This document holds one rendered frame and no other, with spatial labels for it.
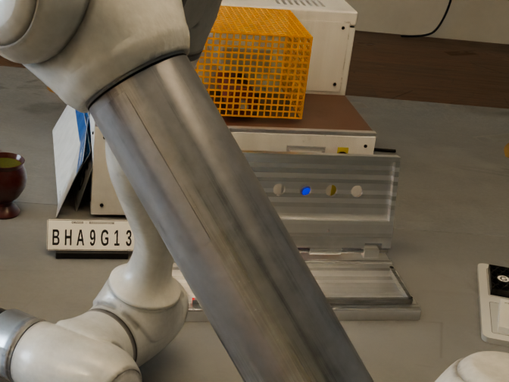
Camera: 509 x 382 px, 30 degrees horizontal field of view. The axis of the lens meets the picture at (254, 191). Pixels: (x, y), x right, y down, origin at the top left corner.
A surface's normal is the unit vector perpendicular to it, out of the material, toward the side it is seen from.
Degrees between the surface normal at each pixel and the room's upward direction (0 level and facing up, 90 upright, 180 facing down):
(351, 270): 0
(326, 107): 0
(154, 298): 55
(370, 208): 79
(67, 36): 115
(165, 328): 92
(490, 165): 0
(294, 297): 50
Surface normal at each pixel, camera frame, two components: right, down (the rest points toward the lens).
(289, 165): 0.20, 0.25
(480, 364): 0.21, -0.94
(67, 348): -0.07, -0.69
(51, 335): -0.07, -0.84
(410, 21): 0.06, 0.42
